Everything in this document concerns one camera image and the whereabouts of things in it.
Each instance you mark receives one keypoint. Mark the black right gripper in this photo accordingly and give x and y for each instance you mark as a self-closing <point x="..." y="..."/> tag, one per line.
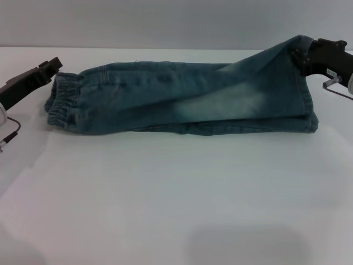
<point x="328" y="60"/>

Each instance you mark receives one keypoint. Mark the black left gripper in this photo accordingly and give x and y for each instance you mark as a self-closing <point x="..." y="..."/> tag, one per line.
<point x="19" y="88"/>

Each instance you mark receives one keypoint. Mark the blue denim shorts with embroidery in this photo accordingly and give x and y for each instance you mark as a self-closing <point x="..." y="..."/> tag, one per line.
<point x="179" y="94"/>

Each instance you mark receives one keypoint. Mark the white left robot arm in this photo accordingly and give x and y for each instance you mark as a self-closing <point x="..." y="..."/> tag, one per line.
<point x="2" y="116"/>

